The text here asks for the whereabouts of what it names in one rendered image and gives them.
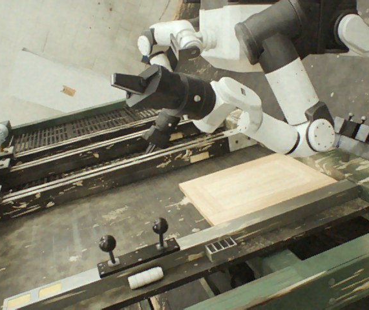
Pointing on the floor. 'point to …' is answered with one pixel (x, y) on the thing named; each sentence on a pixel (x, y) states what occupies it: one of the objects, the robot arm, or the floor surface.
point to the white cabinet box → (59, 82)
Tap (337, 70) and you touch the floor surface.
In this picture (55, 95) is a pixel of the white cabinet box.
